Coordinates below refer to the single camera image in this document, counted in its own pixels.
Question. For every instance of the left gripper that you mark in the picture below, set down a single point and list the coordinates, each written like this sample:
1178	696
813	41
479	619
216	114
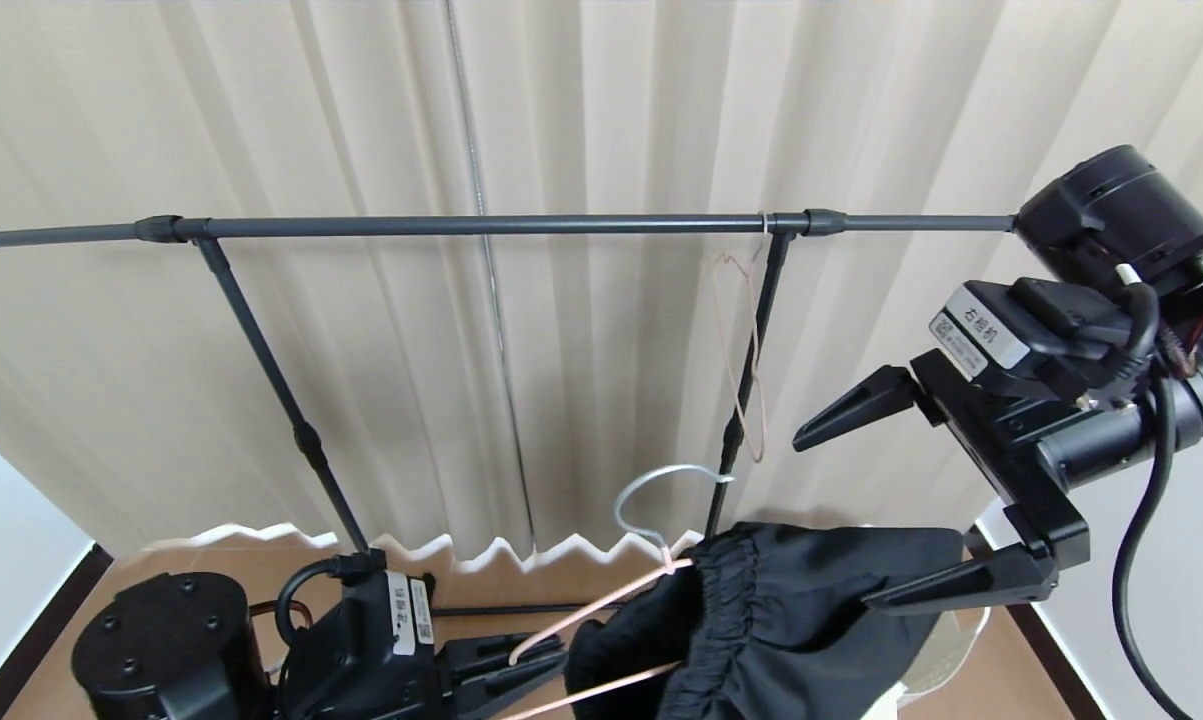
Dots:
381	690

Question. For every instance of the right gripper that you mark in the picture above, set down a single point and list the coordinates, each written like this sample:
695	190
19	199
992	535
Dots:
1041	470

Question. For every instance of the black garment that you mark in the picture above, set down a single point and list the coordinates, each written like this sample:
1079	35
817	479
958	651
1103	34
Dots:
811	600

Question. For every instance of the pink clothes hanger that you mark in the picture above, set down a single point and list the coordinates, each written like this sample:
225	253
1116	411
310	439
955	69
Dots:
757	350
671	565

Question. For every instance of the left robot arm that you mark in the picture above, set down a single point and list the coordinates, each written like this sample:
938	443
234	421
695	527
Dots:
161	640

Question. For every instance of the white laundry basket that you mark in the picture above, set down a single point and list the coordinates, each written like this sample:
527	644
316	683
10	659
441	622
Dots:
946	650

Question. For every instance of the black clothes rack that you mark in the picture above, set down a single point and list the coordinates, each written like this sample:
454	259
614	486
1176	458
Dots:
461	226

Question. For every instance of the beige curtain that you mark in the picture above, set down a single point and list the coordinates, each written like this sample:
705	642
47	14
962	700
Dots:
261	120

